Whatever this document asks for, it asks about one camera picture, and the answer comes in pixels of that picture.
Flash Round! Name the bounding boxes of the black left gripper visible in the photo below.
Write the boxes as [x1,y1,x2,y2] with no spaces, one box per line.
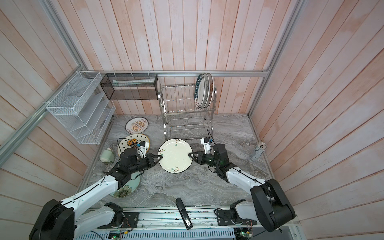
[129,153,163,174]

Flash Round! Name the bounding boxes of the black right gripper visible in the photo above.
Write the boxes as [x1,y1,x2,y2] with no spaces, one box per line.
[189,151,220,168]

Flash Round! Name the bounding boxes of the cream plate floral rim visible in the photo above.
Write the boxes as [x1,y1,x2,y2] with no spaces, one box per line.
[158,139,193,174]

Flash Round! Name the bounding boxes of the light green flower plate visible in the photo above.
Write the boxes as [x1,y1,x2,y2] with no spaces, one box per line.
[110,172,141,198]

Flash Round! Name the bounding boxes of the white plate green clover design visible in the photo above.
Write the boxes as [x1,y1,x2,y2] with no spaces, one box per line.
[202,74,210,109]

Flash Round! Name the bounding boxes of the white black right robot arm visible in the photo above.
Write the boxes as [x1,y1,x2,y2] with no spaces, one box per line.
[188,144,296,232]

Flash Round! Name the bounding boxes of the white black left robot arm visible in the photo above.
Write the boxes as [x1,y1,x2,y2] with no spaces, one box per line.
[29,148,163,240]

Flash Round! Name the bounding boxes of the stainless steel dish rack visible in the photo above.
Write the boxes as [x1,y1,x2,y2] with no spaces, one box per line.
[158,84,217,141]

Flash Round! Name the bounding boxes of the cream plate stars cartoon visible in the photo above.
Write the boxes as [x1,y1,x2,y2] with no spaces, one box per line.
[117,134,150,156]

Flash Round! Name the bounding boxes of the small orange sunburst plate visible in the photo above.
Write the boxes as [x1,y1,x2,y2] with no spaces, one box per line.
[125,117,149,134]

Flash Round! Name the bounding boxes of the pale green ceramic bottle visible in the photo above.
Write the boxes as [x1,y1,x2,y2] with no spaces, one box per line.
[100,148,115,164]

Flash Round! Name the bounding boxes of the silver drink can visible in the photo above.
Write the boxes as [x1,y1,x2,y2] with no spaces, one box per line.
[251,142,267,161]

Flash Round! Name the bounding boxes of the black stapler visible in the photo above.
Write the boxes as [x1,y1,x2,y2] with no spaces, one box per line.
[176,198,193,230]

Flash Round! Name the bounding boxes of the black mesh basket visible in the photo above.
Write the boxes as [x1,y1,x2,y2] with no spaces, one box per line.
[100,73,158,101]

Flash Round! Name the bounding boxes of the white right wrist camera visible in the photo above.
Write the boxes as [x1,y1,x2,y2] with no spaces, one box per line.
[201,137,213,155]

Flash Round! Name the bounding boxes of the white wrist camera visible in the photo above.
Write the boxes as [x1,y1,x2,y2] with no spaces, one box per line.
[137,141,150,158]
[201,137,213,155]

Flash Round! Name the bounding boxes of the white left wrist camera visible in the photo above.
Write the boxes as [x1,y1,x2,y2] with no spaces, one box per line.
[137,141,150,158]

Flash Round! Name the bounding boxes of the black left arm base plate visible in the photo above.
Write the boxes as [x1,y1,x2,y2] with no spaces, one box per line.
[98,202,140,229]

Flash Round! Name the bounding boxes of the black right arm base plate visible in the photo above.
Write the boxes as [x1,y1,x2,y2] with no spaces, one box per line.
[214,208,258,227]

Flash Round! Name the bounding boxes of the white wire mesh shelf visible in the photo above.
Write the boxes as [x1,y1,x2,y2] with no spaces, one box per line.
[47,71,116,145]

